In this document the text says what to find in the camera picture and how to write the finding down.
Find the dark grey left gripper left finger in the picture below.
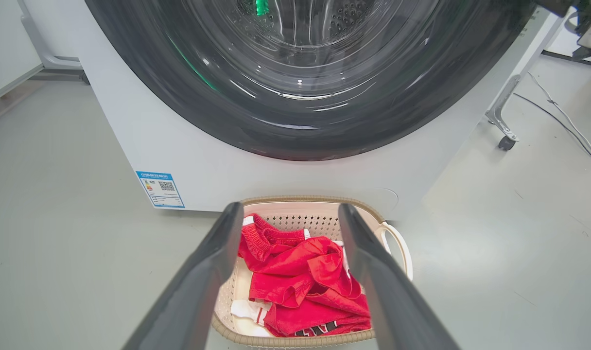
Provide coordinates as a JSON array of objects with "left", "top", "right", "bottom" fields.
[{"left": 122, "top": 202, "right": 244, "bottom": 350}]

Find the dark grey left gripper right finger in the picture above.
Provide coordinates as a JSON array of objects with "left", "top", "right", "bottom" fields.
[{"left": 337, "top": 203, "right": 460, "bottom": 350}]

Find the red basketball jersey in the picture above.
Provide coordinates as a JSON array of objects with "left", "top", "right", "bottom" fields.
[{"left": 230, "top": 212, "right": 373, "bottom": 338}]

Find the round black glass washer door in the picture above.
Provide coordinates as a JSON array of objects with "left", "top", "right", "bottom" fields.
[{"left": 85, "top": 0, "right": 539, "bottom": 162}]

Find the cream perforated laundry basket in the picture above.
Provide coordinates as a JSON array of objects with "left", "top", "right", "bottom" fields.
[{"left": 211, "top": 195, "right": 414, "bottom": 349}]

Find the white front-load washing machine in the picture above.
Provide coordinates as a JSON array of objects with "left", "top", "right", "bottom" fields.
[{"left": 21, "top": 0, "right": 568, "bottom": 222}]

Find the blue energy label sticker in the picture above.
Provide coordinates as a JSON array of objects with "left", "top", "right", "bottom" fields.
[{"left": 135, "top": 170, "right": 186, "bottom": 210}]

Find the grey metal caster leg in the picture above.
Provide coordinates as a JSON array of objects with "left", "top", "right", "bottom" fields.
[{"left": 485, "top": 74, "right": 521, "bottom": 152}]

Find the white partition panel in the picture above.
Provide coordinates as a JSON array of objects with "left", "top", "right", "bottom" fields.
[{"left": 0, "top": 0, "right": 91, "bottom": 108}]

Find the white floor cable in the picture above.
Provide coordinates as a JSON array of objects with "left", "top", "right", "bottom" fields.
[{"left": 527, "top": 71, "right": 591, "bottom": 166}]

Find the black floor cable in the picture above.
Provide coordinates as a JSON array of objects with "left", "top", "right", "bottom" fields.
[{"left": 513, "top": 92, "right": 591, "bottom": 171}]

